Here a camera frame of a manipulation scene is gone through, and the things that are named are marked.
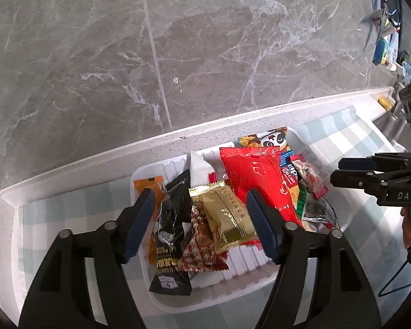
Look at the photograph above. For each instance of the red strawberry candy packet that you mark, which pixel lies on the red strawberry candy packet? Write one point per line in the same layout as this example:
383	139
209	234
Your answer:
310	175

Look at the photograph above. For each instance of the red heart pattern snack packet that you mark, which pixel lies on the red heart pattern snack packet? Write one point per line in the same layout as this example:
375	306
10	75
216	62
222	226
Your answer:
199	255

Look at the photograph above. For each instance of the blue cake snack packet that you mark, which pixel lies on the blue cake snack packet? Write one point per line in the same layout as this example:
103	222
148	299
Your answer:
290	176

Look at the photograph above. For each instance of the red snack bag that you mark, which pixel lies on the red snack bag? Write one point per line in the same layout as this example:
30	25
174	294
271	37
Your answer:
258	168

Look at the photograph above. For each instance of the gold snack packet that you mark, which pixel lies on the gold snack packet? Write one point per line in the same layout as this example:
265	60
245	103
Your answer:
227	215

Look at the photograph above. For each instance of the green silver snack packet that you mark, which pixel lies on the green silver snack packet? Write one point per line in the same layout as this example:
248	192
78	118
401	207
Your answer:
316	215

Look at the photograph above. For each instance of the orange snack packet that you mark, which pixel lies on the orange snack packet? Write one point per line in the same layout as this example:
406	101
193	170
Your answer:
157	186

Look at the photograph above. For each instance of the person's right hand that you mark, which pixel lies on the person's right hand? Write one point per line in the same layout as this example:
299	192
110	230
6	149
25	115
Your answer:
406	226

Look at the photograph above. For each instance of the green white checkered tablecloth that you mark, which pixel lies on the green white checkered tablecloth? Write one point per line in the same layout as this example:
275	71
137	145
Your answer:
374	232

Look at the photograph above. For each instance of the stainless steel sink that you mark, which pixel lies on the stainless steel sink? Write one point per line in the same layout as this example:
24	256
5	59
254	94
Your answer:
395	128

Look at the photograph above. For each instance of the black snack packet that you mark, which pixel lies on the black snack packet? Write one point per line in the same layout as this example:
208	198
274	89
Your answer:
172	228

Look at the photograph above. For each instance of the white plastic tray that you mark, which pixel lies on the white plastic tray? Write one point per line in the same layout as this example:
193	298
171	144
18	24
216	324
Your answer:
249	268

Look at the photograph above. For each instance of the white red snack packet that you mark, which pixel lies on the white red snack packet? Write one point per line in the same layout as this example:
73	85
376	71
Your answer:
202	168

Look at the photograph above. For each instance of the blue chips bag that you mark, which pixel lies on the blue chips bag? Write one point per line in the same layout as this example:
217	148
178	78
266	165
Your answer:
273	137

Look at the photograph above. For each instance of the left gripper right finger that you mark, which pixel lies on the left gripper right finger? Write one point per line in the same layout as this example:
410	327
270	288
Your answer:
342	295

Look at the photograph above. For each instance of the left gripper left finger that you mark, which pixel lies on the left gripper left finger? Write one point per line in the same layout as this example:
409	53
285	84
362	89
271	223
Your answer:
59	295

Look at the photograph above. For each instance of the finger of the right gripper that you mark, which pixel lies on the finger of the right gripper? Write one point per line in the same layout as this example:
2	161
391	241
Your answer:
380	162
372	181

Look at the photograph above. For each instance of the yellow sponge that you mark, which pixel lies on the yellow sponge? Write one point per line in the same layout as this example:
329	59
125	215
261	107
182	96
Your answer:
386	103

